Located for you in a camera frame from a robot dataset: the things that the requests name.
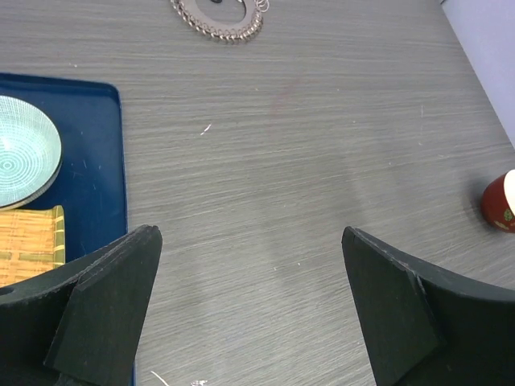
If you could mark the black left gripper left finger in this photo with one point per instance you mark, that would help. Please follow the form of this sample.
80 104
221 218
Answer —
80 324

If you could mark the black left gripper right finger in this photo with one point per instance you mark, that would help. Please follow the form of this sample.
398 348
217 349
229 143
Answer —
425 325

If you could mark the yellow bamboo dish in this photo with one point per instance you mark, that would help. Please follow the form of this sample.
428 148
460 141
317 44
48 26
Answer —
32 242

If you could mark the red cup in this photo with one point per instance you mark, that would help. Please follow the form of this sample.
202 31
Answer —
497 202

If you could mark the teal patterned bowl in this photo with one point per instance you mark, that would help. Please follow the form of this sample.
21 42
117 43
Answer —
31 152

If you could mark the blue plastic tray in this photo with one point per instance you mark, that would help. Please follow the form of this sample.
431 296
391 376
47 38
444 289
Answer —
91 184

